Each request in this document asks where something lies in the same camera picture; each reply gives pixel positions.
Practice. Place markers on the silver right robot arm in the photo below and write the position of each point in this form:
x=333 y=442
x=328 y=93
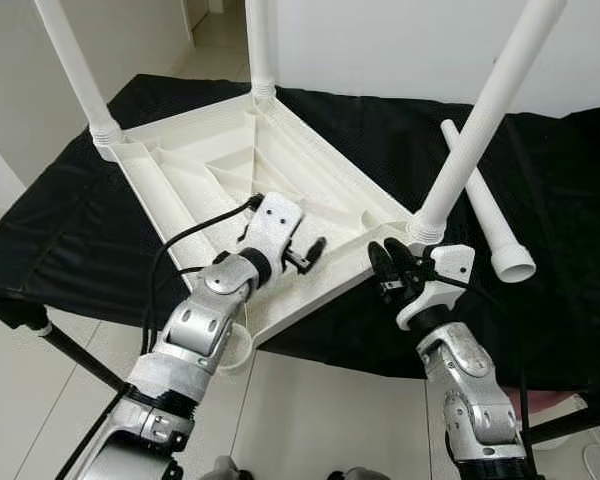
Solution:
x=470 y=380

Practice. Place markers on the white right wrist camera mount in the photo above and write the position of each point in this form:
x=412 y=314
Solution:
x=450 y=262

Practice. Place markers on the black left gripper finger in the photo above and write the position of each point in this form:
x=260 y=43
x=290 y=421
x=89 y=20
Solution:
x=316 y=247

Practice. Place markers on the black metal table leg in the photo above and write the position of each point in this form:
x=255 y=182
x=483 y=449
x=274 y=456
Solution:
x=80 y=360
x=565 y=425

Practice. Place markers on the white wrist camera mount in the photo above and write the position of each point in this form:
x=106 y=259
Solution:
x=450 y=262
x=275 y=220

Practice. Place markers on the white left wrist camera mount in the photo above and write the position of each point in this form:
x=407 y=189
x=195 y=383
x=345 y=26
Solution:
x=275 y=220

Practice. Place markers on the black table cloth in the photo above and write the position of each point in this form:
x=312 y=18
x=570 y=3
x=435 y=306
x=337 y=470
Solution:
x=560 y=200

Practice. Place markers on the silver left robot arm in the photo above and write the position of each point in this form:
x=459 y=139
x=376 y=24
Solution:
x=195 y=330

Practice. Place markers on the white plastic table top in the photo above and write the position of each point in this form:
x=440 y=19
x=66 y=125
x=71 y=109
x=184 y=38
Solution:
x=180 y=160

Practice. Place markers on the pink cloth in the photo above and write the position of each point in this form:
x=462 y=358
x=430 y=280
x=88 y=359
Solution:
x=550 y=400

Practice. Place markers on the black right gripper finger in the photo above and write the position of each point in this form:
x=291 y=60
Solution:
x=380 y=262
x=400 y=255

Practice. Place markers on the grey right robot leg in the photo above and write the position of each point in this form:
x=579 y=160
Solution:
x=360 y=473

